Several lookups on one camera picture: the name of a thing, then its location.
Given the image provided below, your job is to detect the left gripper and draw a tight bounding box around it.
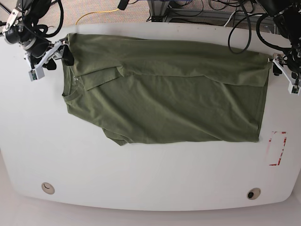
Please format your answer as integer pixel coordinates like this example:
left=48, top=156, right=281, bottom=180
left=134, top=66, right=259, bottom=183
left=268, top=47, right=301, bottom=89

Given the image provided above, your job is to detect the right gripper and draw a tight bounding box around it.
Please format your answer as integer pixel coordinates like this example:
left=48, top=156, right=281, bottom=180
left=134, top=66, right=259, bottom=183
left=2, top=7, right=74, bottom=71

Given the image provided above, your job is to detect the olive green T-shirt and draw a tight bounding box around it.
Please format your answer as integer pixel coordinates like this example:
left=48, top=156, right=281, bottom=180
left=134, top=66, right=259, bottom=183
left=63, top=33, right=271, bottom=145

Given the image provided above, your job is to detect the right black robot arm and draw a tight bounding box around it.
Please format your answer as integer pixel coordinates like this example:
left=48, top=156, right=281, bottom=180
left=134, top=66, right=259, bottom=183
left=0, top=0, right=74, bottom=80

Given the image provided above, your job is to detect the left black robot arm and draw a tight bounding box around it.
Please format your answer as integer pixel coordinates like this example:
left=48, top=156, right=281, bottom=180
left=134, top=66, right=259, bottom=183
left=256, top=0, right=301, bottom=94

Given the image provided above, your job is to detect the red tape rectangle marking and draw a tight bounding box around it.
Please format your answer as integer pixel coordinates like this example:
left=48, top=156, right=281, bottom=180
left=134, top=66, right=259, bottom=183
left=266, top=131, right=288, bottom=166

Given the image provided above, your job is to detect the left table grommet hole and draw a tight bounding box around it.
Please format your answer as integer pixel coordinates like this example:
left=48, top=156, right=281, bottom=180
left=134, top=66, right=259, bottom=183
left=41, top=182, right=55, bottom=195

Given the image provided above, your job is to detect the table grommet hole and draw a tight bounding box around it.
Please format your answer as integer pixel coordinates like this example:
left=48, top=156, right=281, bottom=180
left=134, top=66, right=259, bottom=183
left=41, top=182, right=55, bottom=195
left=247, top=188, right=261, bottom=200

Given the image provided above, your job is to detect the right table grommet hole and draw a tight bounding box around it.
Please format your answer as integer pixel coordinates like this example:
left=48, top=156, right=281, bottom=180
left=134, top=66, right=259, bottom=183
left=247, top=188, right=261, bottom=200

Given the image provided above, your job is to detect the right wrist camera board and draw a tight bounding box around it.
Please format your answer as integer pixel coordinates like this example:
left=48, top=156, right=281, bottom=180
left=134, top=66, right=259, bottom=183
left=28, top=68, right=45, bottom=81

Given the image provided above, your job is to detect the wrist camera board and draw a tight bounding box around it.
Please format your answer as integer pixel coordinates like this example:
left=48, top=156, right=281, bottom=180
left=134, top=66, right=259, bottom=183
left=288, top=84, right=301, bottom=96
left=28, top=68, right=45, bottom=81

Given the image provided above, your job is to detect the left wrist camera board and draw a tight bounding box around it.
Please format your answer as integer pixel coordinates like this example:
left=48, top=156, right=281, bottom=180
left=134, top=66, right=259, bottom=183
left=288, top=84, right=301, bottom=96

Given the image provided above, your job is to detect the yellow cable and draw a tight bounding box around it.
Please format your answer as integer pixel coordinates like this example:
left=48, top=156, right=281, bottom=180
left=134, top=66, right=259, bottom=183
left=75, top=8, right=118, bottom=25

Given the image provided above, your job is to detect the aluminium frame base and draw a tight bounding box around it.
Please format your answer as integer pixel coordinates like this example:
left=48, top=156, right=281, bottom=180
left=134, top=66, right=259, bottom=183
left=147, top=0, right=170, bottom=22

